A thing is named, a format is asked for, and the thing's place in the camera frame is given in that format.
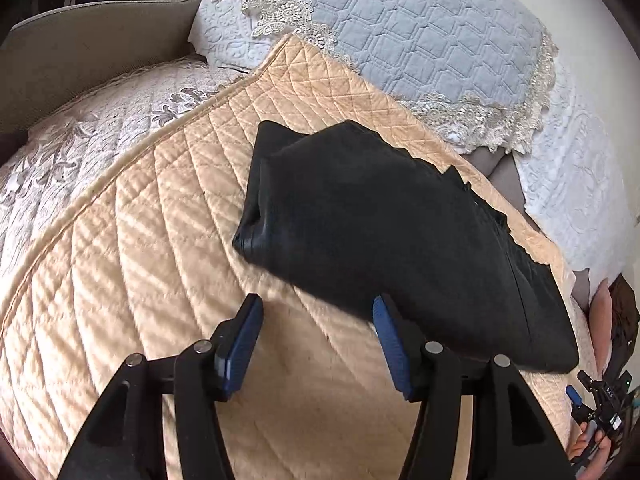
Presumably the peach quilted bedspread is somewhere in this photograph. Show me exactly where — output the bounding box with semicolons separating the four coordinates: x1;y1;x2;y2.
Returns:
1;36;575;479

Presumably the white lace bed cover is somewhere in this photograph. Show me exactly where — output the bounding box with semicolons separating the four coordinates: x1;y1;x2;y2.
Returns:
1;56;242;278

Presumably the light blue quilted pillow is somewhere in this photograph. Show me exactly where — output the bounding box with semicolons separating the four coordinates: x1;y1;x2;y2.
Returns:
210;0;556;154

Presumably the pink pillow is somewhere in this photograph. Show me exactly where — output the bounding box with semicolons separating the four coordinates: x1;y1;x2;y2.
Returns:
589;278;613;375

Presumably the white embossed pillow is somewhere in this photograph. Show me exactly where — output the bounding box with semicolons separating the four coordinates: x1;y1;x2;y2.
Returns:
514;58;634;288

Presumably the dark clothes pile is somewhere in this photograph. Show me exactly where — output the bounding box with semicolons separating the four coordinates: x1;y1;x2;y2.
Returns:
605;274;639;380

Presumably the black leather jacket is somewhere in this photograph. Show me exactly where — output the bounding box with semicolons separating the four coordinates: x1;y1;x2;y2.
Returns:
232;120;578;374

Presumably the person's right hand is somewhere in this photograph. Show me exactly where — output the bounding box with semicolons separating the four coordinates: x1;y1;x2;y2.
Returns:
566;418;614;480

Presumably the grey bed headboard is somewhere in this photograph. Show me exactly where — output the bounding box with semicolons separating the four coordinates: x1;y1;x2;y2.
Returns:
1;0;201;134

